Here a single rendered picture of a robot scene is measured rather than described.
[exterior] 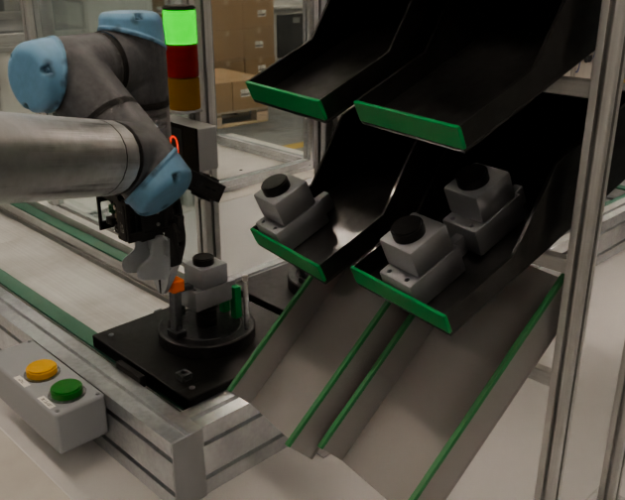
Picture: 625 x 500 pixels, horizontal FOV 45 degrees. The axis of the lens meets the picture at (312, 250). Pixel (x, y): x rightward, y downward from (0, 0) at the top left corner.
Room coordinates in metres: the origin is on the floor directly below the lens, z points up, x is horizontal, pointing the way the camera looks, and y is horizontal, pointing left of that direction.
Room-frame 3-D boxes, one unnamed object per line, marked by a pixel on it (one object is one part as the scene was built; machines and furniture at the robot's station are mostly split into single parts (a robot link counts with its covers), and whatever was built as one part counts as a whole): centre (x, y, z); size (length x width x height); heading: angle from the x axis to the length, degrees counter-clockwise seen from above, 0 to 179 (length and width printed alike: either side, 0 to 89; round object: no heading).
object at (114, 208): (0.91, 0.22, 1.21); 0.09 x 0.08 x 0.12; 135
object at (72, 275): (1.20, 0.35, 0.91); 0.84 x 0.28 x 0.10; 44
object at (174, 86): (1.19, 0.20, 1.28); 0.05 x 0.05 x 0.05
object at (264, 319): (0.97, 0.15, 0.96); 0.24 x 0.24 x 0.02; 44
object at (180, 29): (1.19, 0.20, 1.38); 0.05 x 0.05 x 0.05
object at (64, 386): (0.83, 0.32, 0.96); 0.04 x 0.04 x 0.02
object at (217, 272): (0.98, 0.15, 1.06); 0.08 x 0.04 x 0.07; 134
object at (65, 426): (0.88, 0.37, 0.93); 0.21 x 0.07 x 0.06; 44
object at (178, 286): (0.94, 0.18, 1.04); 0.04 x 0.02 x 0.08; 134
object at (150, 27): (0.91, 0.21, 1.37); 0.09 x 0.08 x 0.11; 147
